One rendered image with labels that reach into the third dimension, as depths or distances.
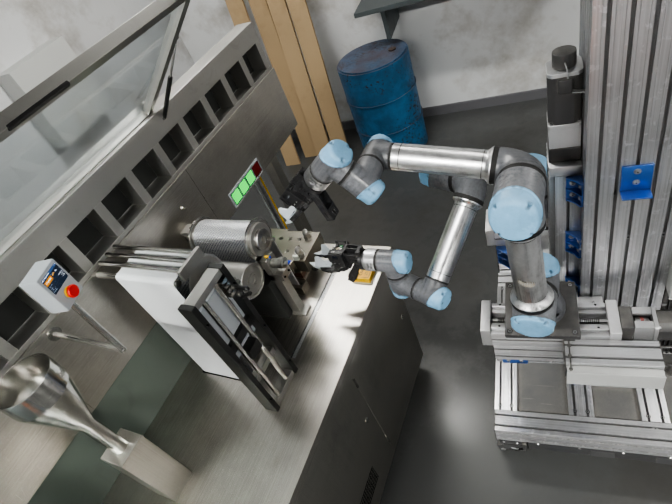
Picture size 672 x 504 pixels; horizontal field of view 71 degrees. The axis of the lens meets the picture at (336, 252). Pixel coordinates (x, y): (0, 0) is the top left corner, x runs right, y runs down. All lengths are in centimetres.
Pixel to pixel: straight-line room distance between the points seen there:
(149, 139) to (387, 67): 219
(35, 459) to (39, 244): 59
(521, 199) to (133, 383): 133
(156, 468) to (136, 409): 31
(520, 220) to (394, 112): 266
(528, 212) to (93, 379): 132
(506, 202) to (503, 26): 304
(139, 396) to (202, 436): 26
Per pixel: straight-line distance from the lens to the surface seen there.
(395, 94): 367
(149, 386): 182
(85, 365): 164
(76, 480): 175
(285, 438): 156
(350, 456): 186
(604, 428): 217
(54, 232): 154
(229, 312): 138
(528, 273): 131
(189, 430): 176
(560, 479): 233
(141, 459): 151
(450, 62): 420
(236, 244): 161
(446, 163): 128
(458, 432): 241
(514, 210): 113
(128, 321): 170
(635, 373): 172
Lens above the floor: 219
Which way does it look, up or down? 41 degrees down
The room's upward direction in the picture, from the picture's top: 25 degrees counter-clockwise
